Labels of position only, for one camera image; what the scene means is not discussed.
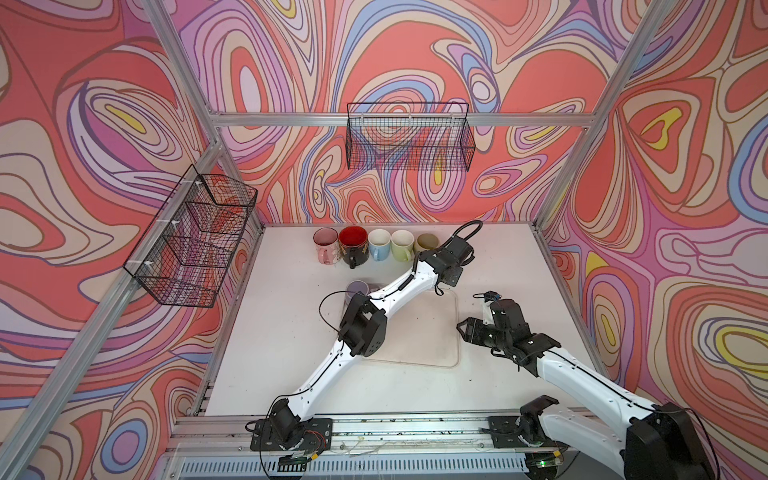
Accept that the beige ceramic teapot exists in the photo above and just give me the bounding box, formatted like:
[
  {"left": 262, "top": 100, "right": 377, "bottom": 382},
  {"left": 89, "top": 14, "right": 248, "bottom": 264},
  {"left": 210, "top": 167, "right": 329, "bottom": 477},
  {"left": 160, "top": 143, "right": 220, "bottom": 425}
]
[{"left": 414, "top": 233, "right": 440, "bottom": 254}]

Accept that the green mug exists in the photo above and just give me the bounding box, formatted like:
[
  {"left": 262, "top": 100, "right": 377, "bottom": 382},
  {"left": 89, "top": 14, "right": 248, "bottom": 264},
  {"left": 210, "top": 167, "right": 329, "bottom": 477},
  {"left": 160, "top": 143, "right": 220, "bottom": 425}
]
[{"left": 390, "top": 229, "right": 415, "bottom": 262}]

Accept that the light blue mug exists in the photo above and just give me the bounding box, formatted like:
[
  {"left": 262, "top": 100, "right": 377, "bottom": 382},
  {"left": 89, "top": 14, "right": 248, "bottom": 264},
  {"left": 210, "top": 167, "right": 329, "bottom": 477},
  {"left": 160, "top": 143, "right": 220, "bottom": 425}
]
[{"left": 368, "top": 228, "right": 391, "bottom": 262}]

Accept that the purple mug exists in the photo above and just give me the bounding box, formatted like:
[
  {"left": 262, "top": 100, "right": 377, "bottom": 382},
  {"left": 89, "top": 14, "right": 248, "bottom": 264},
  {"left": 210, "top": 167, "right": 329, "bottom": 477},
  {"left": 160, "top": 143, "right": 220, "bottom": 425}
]
[{"left": 344, "top": 280, "right": 370, "bottom": 304}]

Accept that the black skull mug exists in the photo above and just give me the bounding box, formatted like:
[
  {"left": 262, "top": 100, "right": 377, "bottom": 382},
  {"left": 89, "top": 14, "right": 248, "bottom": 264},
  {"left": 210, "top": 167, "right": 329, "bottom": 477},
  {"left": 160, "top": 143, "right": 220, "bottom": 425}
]
[{"left": 338, "top": 225, "right": 369, "bottom": 269}]

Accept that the pink mug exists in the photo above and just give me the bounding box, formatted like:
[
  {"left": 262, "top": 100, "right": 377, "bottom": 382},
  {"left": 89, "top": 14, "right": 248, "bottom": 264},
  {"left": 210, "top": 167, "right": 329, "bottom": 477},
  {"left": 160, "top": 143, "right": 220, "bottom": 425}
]
[{"left": 313, "top": 227, "right": 341, "bottom": 265}]

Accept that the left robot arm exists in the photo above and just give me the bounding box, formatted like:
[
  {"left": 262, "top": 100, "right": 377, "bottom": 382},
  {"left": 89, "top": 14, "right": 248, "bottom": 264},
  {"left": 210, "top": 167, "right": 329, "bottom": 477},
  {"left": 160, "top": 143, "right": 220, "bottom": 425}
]
[{"left": 246, "top": 220, "right": 483, "bottom": 453}]

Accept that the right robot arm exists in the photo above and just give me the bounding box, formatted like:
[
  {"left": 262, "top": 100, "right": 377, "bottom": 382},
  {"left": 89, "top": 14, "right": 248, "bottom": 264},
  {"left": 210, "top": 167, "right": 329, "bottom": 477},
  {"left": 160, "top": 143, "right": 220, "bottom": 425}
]
[{"left": 456, "top": 291, "right": 720, "bottom": 479}]

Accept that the beige plastic tray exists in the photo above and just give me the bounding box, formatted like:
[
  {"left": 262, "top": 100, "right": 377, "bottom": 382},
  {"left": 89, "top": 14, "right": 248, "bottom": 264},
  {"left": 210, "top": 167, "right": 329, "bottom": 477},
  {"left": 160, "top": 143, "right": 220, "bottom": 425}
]
[{"left": 366, "top": 291, "right": 460, "bottom": 368}]

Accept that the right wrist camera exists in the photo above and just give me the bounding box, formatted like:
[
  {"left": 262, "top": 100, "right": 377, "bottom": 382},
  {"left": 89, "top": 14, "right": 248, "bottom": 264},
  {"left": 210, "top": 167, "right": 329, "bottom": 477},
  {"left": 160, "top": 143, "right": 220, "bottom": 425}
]
[{"left": 474, "top": 290, "right": 501, "bottom": 325}]

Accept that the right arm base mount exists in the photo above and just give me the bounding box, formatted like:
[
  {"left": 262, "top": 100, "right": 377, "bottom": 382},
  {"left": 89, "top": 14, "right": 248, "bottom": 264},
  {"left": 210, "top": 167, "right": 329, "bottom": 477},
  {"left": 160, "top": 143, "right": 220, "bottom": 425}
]
[{"left": 480, "top": 415, "right": 570, "bottom": 450}]

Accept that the black wire basket back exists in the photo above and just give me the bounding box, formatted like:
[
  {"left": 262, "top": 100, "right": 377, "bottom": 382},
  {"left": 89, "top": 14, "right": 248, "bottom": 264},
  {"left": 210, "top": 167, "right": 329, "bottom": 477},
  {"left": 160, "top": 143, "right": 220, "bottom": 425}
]
[{"left": 345, "top": 100, "right": 476, "bottom": 172}]

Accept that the black wire basket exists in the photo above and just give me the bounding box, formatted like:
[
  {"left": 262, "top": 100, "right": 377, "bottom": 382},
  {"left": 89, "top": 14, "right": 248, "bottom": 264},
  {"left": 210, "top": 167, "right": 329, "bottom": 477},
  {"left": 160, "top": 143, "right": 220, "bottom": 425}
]
[
  {"left": 345, "top": 100, "right": 476, "bottom": 172},
  {"left": 123, "top": 166, "right": 258, "bottom": 308}
]

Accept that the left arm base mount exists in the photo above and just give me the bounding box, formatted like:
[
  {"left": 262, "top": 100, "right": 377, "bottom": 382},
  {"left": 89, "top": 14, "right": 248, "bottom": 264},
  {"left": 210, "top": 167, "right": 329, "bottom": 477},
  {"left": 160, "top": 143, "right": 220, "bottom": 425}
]
[{"left": 245, "top": 418, "right": 334, "bottom": 454}]

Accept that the black wire basket left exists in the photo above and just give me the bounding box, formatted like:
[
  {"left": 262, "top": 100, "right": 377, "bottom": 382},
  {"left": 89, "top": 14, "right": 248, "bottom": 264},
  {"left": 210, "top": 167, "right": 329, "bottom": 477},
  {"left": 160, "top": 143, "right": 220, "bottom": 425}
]
[{"left": 123, "top": 166, "right": 258, "bottom": 308}]

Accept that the aluminium front rail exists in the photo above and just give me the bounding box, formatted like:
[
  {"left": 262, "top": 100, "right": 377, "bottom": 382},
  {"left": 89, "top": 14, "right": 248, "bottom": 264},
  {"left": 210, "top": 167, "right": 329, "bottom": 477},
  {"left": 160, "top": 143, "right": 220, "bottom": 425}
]
[{"left": 161, "top": 410, "right": 655, "bottom": 457}]

